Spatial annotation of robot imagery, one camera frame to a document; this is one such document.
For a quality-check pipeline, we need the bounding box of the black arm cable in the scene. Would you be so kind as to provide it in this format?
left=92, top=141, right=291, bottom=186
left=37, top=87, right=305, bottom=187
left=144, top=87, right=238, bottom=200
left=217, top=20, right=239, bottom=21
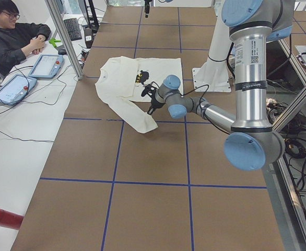
left=150, top=81, right=211, bottom=116

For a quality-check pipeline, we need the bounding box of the red cylinder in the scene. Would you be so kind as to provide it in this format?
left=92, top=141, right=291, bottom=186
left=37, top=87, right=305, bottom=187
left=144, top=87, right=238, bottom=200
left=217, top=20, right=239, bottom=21
left=0, top=209, right=23, bottom=230

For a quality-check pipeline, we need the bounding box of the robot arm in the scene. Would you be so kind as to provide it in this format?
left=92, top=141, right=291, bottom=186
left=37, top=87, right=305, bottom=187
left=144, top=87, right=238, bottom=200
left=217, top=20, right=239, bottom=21
left=142, top=1, right=295, bottom=170

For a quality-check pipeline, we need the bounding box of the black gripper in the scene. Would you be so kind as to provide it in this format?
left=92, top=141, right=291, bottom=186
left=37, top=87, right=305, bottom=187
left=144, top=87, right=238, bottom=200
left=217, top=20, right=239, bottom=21
left=144, top=0, right=151, bottom=18
left=147, top=90, right=166, bottom=116

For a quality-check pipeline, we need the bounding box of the black computer mouse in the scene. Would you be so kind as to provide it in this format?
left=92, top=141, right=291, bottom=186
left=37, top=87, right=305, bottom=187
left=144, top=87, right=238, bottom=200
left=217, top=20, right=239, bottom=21
left=58, top=49, right=67, bottom=55

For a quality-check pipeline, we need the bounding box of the far blue teach pendant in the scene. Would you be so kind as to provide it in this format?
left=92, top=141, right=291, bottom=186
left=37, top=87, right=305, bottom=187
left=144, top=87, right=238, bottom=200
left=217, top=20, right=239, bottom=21
left=28, top=54, right=64, bottom=79

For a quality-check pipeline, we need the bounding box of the aluminium frame post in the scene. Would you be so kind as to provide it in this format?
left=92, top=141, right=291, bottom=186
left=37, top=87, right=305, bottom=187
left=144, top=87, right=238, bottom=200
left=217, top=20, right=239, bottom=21
left=45, top=0, right=84, bottom=80

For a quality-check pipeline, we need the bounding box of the blue teach pendant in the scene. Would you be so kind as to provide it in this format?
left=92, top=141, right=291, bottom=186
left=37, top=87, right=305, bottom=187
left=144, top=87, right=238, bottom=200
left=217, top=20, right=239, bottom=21
left=28, top=54, right=64, bottom=79
left=0, top=74, right=37, bottom=106

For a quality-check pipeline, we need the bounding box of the cream long-sleeve cat shirt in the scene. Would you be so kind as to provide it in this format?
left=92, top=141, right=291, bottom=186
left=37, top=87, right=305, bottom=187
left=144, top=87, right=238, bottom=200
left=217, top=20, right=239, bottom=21
left=96, top=56, right=183, bottom=133

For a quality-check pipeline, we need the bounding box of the black keyboard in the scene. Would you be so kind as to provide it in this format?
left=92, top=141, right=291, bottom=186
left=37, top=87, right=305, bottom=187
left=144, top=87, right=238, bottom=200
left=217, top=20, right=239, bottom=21
left=63, top=18, right=82, bottom=41

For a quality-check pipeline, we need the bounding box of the green toy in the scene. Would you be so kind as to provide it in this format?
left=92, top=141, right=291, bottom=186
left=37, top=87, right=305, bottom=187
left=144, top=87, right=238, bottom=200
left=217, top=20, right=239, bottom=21
left=49, top=38, right=61, bottom=48

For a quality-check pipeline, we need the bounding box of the white camera stand pillar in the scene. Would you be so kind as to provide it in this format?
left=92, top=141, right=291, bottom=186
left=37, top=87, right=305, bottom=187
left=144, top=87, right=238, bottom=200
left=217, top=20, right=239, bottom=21
left=192, top=10, right=232, bottom=93

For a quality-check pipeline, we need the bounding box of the near blue teach pendant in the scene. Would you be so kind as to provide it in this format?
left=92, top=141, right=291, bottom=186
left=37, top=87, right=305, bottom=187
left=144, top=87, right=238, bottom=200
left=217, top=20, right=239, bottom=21
left=0, top=74, right=37, bottom=106

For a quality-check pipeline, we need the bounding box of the person in black hoodie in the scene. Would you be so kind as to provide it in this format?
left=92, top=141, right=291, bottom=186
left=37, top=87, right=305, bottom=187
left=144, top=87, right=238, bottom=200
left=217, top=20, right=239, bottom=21
left=0, top=1, right=51, bottom=76

